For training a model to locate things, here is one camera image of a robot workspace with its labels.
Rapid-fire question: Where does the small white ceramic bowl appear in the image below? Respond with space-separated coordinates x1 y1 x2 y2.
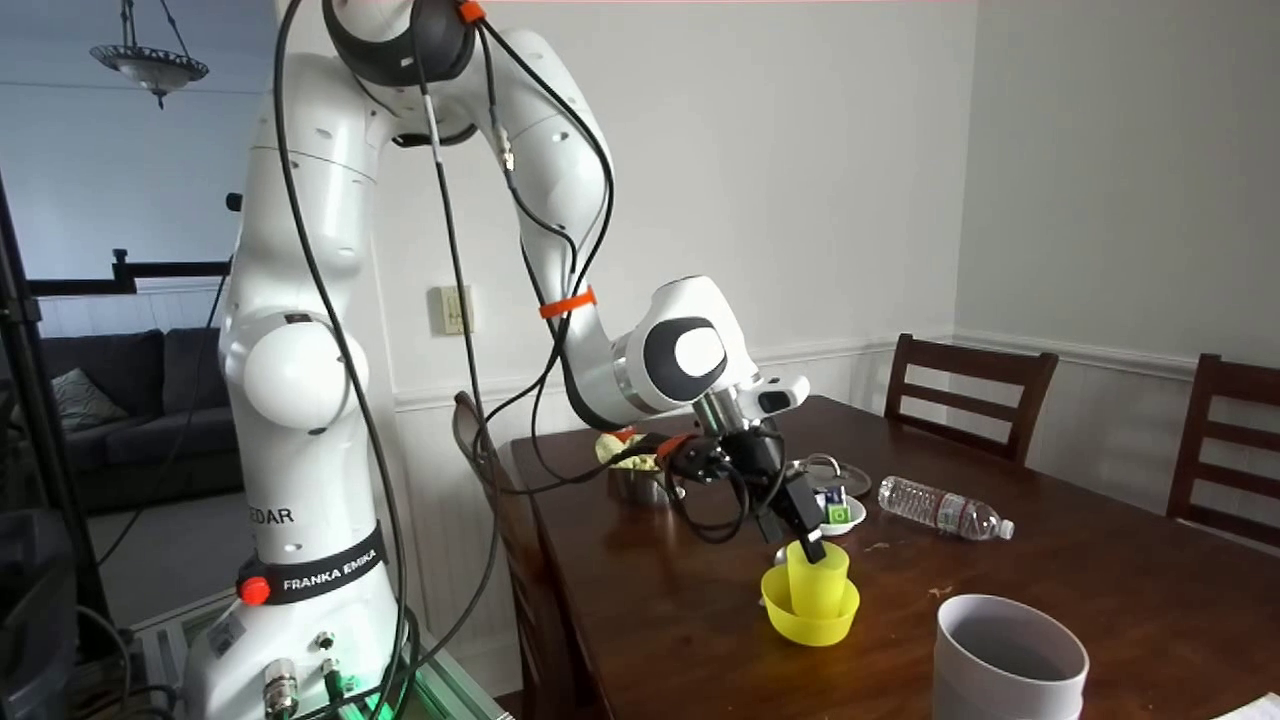
820 488 867 540

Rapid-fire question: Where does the grey plastic cup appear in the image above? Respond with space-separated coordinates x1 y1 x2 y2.
931 590 1091 720

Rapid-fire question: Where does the dark grey sofa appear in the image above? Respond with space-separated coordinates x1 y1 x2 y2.
42 326 240 517

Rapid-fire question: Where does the right dark wooden chair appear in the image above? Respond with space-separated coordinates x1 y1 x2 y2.
1169 353 1280 553

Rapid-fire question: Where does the yellow-green cloth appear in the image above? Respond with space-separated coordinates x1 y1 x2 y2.
593 431 661 472

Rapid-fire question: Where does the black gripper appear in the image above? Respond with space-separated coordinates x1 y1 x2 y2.
665 431 825 564

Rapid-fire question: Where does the white wall outlet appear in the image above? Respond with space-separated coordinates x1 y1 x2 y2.
429 282 466 335

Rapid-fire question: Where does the small metal pot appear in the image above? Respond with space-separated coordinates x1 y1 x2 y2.
608 466 668 506

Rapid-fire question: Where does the dark wooden chair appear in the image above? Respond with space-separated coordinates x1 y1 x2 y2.
1169 353 1280 553
452 390 577 720
883 332 1057 463

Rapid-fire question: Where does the hanging ceiling lamp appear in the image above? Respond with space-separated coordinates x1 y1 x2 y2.
94 0 209 102

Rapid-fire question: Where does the near dark wooden chair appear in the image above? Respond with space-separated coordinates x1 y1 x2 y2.
452 390 577 720

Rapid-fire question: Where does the yellow plastic cup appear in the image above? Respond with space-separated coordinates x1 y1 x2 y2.
784 540 851 618

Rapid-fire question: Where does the left dark wooden chair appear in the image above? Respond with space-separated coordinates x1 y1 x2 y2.
883 332 1057 463

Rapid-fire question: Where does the yellow plastic bowl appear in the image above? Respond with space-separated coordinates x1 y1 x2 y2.
762 567 862 646

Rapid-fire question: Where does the clear plastic water bottle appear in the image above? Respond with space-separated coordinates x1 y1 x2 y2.
875 474 1015 540

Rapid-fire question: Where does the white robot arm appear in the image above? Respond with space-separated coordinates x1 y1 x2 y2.
190 0 820 720

